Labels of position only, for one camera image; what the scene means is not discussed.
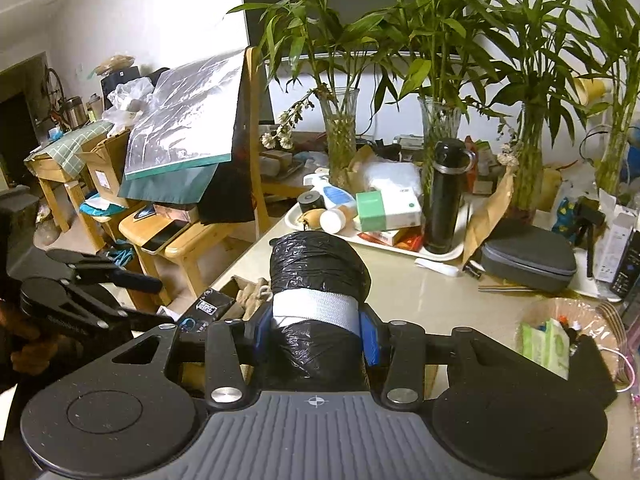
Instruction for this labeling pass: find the green wipes packet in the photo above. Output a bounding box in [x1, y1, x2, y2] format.
[542, 320, 572, 380]
[520, 321, 551, 368]

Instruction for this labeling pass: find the translucent crumpled plastic bag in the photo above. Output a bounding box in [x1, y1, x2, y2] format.
[106, 77, 154, 125]

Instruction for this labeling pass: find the wooden side table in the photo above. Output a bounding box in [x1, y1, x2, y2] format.
[24, 130, 131, 253]

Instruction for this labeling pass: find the person's left hand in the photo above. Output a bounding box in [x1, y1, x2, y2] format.
[0, 310, 48, 376]

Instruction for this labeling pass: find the white plastic bag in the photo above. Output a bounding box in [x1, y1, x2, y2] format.
[362, 162, 421, 196]

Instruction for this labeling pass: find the clear plastic plate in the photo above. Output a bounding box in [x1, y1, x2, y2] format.
[516, 297, 628, 391]

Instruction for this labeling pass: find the black smartphone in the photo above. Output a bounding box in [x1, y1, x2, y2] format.
[141, 220, 192, 256]

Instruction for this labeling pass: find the black packet blue print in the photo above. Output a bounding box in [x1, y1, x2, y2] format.
[192, 287, 236, 320]

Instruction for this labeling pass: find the black foam piece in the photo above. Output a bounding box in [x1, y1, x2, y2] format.
[570, 335, 619, 409]

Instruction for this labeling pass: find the dried flower stem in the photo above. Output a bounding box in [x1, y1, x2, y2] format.
[261, 87, 321, 152]

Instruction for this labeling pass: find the black garbage bag roll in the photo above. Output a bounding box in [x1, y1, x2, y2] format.
[269, 232, 372, 391]

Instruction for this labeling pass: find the dark rectangular tea tray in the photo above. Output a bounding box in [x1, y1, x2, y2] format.
[260, 150, 306, 181]

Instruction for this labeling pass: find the white tube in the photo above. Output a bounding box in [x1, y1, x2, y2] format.
[414, 258, 461, 277]

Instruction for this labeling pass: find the green white tissue box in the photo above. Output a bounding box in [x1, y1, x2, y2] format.
[355, 190, 424, 234]

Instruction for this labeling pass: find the white blue spray bottle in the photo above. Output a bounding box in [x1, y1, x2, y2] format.
[302, 173, 358, 207]

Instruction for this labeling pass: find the small black tripod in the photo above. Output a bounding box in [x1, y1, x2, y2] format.
[574, 200, 607, 279]

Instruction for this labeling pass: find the blue patterned bag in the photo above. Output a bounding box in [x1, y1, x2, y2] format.
[554, 195, 583, 233]

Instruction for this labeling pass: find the small brown cardboard carton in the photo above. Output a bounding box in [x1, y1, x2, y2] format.
[80, 129, 135, 209]

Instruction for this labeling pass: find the white bottle orange label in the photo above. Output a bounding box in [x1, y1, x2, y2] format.
[320, 207, 360, 234]

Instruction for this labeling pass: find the black carton box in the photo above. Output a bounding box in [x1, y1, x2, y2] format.
[611, 230, 640, 301]

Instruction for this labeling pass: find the white plastic tray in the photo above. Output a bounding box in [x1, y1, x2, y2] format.
[300, 202, 473, 264]

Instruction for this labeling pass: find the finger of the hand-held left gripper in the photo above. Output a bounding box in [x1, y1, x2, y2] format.
[65, 287, 176, 331]
[75, 260, 163, 293]

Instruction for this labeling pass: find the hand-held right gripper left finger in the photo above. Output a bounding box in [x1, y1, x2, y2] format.
[111, 307, 273, 408]

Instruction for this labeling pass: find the large brown cardboard box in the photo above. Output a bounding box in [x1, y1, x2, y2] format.
[179, 274, 441, 396]

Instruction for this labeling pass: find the grey zip case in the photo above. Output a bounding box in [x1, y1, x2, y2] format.
[479, 218, 579, 294]

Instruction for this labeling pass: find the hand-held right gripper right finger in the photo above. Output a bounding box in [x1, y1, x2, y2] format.
[359, 308, 531, 406]

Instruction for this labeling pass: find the brown paper bag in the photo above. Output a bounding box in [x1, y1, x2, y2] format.
[461, 164, 517, 267]

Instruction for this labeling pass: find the silver foil bag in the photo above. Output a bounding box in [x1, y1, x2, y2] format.
[124, 50, 249, 182]

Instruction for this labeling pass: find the green checkered cloth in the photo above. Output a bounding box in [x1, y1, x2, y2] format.
[36, 120, 116, 175]

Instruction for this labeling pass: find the steel kettle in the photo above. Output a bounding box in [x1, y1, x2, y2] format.
[61, 95, 90, 130]

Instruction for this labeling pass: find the white carton box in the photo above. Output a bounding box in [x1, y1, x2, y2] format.
[595, 210, 638, 283]

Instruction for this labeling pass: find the red box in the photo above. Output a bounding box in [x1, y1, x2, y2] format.
[357, 227, 423, 251]

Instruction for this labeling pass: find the wooden chair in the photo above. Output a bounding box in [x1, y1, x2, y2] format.
[119, 45, 273, 306]

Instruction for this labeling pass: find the black thermos bottle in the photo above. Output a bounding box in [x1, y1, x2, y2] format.
[422, 138, 477, 256]

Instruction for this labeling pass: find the yellow paper cup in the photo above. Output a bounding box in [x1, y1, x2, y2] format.
[571, 75, 614, 107]

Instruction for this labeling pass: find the bamboo plant in glass vase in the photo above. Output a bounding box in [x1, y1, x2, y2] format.
[475, 0, 601, 217]
[227, 0, 401, 187]
[565, 0, 640, 196]
[360, 0, 506, 203]

